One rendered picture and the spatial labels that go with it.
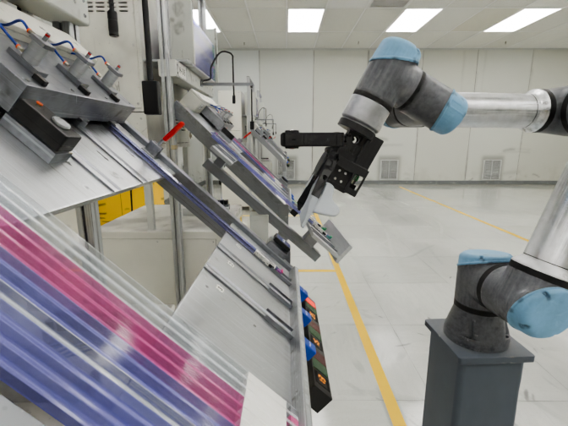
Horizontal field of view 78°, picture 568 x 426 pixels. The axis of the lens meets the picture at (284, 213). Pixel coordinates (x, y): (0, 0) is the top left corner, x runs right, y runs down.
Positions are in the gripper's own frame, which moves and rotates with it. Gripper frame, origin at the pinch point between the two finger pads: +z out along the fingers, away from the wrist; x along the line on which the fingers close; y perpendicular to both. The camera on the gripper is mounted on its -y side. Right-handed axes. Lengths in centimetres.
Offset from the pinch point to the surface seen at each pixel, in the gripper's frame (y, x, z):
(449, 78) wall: 253, 759, -298
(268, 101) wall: -81, 760, -69
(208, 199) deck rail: -18.5, 19.2, 9.7
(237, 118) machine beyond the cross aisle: -83, 451, -6
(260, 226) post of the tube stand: -2.8, 43.8, 16.1
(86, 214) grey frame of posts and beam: -44, 21, 28
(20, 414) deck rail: -15, -47, 10
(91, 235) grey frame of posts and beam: -41, 21, 32
